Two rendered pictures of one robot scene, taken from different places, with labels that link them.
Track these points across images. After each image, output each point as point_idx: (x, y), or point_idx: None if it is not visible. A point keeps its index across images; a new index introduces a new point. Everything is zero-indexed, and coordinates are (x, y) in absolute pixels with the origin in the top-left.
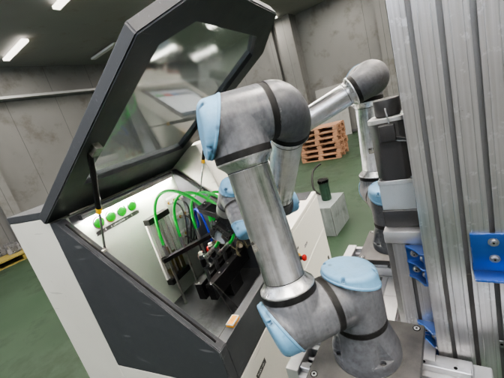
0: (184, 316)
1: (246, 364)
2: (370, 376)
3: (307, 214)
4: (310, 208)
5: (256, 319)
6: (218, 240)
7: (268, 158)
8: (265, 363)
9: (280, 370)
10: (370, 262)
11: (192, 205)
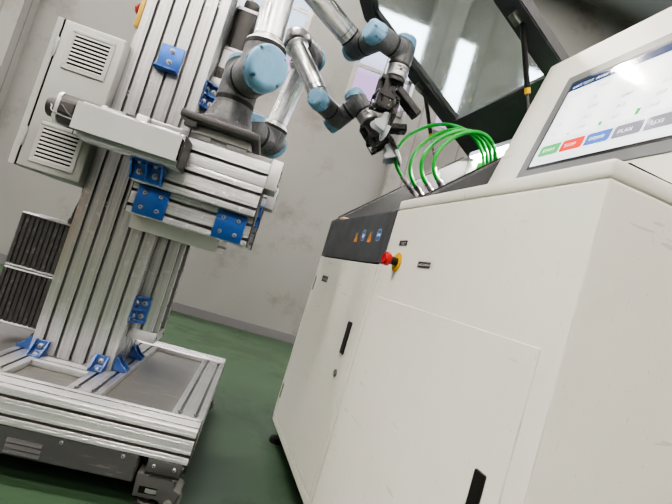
0: (364, 204)
1: (327, 254)
2: None
3: (476, 207)
4: (511, 202)
5: (342, 238)
6: (389, 162)
7: (291, 66)
8: (326, 283)
9: (322, 317)
10: None
11: (489, 155)
